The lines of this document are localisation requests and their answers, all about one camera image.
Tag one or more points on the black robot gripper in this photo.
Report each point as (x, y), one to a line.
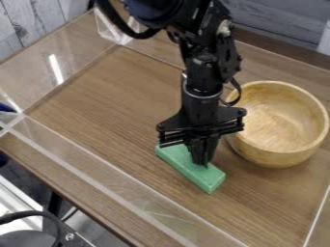
(198, 125)

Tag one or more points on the green rectangular block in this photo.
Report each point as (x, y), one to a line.
(208, 178)

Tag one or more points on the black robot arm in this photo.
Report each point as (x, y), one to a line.
(201, 26)

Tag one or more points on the light wooden bowl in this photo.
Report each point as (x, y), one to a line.
(287, 124)

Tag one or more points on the blue object at left edge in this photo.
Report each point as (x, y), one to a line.
(6, 108)

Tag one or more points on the clear acrylic front wall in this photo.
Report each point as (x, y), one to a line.
(100, 137)

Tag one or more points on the clear acrylic corner bracket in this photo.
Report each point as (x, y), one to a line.
(108, 29)

